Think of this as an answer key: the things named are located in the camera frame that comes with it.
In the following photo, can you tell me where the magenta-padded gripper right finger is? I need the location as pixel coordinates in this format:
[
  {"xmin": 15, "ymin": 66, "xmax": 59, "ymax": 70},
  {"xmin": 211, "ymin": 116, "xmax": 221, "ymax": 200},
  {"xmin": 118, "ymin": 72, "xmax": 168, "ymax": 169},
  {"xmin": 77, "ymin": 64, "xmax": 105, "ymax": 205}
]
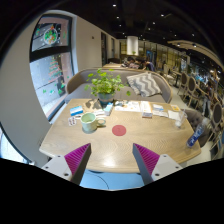
[{"xmin": 132, "ymin": 143, "xmax": 184, "ymax": 186}]

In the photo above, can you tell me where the grey tufted armchair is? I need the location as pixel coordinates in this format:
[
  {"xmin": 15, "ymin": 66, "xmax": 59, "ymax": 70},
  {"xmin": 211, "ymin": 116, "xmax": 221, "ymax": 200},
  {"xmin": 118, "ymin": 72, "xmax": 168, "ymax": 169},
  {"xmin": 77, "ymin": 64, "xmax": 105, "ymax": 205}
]
[{"xmin": 184, "ymin": 108, "xmax": 210, "ymax": 148}]

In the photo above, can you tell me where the teal tissue packet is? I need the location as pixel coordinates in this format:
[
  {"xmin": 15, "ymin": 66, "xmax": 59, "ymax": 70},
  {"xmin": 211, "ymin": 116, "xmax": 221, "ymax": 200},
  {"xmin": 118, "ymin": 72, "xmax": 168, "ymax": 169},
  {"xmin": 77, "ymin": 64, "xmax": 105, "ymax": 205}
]
[{"xmin": 102, "ymin": 102, "xmax": 114, "ymax": 116}]

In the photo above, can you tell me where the open illustrated leaflet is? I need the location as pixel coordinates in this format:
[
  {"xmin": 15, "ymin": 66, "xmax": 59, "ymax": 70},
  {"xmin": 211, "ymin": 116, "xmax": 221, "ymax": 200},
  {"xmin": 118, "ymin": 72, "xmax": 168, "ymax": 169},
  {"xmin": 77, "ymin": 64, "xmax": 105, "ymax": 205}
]
[{"xmin": 114, "ymin": 99, "xmax": 143, "ymax": 113}]

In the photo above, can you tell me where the white printed leaflet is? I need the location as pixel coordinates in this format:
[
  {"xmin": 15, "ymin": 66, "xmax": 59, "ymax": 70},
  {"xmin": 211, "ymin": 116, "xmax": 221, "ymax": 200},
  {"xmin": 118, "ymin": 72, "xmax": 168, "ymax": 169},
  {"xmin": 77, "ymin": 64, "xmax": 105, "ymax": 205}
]
[{"xmin": 152, "ymin": 110, "xmax": 170, "ymax": 118}]

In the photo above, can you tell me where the person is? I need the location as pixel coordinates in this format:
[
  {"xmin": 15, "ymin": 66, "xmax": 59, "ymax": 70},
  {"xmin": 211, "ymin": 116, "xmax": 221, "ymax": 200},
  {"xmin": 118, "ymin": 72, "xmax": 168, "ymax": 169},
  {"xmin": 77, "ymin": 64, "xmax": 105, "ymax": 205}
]
[
  {"xmin": 123, "ymin": 56, "xmax": 141, "ymax": 70},
  {"xmin": 141, "ymin": 59, "xmax": 156, "ymax": 72}
]

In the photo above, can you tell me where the flat round red coaster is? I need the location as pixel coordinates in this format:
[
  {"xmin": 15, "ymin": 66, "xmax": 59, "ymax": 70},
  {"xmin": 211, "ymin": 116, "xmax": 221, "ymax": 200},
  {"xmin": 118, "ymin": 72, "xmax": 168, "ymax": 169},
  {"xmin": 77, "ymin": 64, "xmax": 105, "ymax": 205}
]
[{"xmin": 111, "ymin": 124, "xmax": 128, "ymax": 137}]

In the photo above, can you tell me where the blue white booklet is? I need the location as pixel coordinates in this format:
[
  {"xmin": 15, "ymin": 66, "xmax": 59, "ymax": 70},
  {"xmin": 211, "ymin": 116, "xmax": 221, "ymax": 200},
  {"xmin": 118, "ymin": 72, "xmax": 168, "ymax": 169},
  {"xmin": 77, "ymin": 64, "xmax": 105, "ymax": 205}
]
[{"xmin": 152, "ymin": 103, "xmax": 165, "ymax": 112}]

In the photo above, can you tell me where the blister pack of pills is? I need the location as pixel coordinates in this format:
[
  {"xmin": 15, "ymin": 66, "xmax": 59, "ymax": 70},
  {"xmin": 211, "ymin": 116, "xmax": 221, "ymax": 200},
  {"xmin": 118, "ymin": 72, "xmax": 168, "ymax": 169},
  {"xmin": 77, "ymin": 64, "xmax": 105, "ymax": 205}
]
[{"xmin": 67, "ymin": 116, "xmax": 77, "ymax": 127}]

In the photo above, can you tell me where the window with colourful decals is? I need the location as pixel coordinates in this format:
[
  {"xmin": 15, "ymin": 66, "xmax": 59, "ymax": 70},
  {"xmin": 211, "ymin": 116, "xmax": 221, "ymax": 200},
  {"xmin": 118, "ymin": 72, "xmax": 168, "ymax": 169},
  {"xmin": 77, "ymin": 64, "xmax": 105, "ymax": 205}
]
[{"xmin": 29, "ymin": 13, "xmax": 75, "ymax": 121}]

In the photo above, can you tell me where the pale green mug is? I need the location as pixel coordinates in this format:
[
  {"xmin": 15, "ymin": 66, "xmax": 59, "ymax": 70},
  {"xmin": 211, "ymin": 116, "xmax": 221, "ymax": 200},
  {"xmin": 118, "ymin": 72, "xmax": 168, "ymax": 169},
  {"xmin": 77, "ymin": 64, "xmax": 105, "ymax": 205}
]
[{"xmin": 80, "ymin": 112, "xmax": 107, "ymax": 134}]

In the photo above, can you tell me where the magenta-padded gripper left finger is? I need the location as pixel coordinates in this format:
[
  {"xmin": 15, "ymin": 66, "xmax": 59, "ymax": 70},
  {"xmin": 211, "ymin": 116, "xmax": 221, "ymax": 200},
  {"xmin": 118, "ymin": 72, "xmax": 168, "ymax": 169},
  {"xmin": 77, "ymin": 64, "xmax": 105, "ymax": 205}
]
[{"xmin": 40, "ymin": 142, "xmax": 93, "ymax": 186}]

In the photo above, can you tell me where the blue white striped packet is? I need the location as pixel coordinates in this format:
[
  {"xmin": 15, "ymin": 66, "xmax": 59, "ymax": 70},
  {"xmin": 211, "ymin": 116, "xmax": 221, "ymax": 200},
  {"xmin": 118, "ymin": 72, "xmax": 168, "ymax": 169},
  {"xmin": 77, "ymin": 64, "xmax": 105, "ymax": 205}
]
[{"xmin": 69, "ymin": 105, "xmax": 85, "ymax": 117}]

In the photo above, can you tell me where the grey curved sofa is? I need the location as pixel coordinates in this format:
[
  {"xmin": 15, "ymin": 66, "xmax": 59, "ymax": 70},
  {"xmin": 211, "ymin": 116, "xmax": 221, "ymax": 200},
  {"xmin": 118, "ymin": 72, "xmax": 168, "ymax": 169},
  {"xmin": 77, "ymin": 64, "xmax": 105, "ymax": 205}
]
[{"xmin": 64, "ymin": 67, "xmax": 174, "ymax": 104}]

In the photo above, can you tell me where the green potted plant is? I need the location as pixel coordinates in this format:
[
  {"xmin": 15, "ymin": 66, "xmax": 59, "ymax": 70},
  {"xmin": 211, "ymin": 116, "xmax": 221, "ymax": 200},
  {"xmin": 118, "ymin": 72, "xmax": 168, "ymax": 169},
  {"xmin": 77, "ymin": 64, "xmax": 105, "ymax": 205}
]
[{"xmin": 83, "ymin": 68, "xmax": 132, "ymax": 104}]

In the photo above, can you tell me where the grey white chevron cushion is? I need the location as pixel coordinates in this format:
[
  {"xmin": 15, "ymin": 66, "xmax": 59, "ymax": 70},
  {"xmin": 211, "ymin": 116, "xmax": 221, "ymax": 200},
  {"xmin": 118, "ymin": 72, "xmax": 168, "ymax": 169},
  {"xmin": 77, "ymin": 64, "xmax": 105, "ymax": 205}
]
[{"xmin": 125, "ymin": 72, "xmax": 163, "ymax": 98}]

